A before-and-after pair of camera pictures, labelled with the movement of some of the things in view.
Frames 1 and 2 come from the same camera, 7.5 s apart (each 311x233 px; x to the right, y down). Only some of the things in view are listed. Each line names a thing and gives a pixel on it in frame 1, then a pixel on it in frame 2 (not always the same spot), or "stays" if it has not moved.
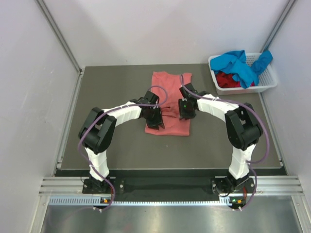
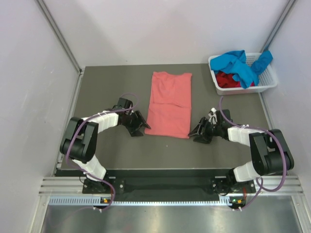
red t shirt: (225, 80) stays
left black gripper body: (154, 117) → (132, 122)
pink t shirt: (174, 125) stays
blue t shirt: (234, 62) stays
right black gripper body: (184, 110) → (209, 129)
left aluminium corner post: (55, 27) stays
